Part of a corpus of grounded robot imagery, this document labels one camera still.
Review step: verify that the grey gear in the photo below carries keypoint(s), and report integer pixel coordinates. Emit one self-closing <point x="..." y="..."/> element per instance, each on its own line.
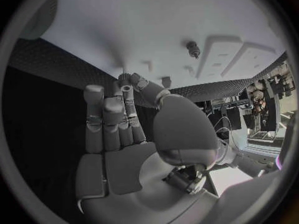
<point x="123" y="77"/>

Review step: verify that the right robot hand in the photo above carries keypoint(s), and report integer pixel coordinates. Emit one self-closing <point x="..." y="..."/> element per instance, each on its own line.
<point x="130" y="168"/>

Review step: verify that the grey peg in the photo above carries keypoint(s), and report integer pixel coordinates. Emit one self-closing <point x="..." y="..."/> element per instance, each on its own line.
<point x="166" y="81"/>

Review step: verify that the white task board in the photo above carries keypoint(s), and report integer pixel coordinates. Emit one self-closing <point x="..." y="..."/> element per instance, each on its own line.
<point x="140" y="22"/>

